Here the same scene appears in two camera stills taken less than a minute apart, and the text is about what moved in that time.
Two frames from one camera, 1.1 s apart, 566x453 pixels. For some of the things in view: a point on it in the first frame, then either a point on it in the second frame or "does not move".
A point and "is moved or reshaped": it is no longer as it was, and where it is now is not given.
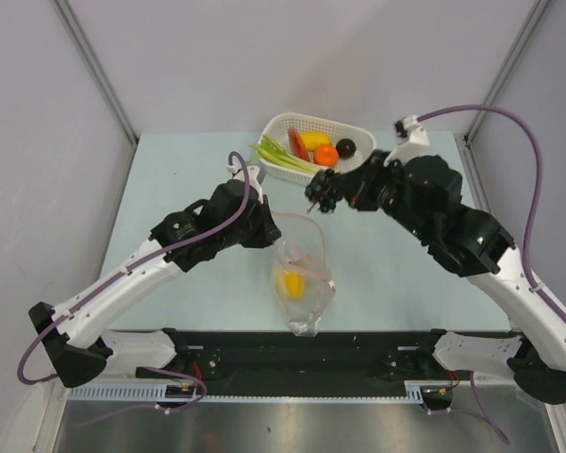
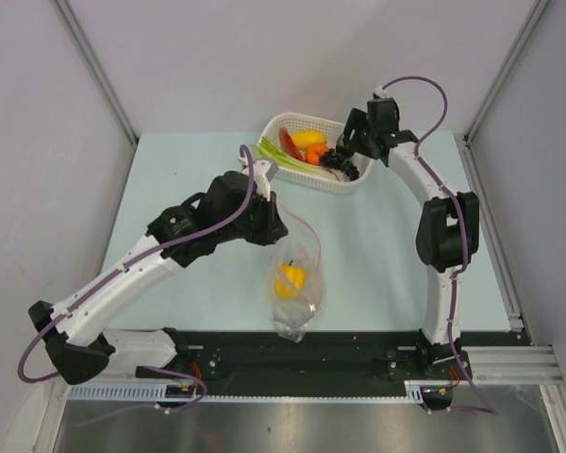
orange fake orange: [325, 155] is moved or reshaped
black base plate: [278, 361] does not move
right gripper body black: [380, 186] -> [361, 142]
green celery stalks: [271, 151] does not move
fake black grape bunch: [324, 190] -> [334, 159]
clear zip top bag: [303, 282] is moved or reshaped
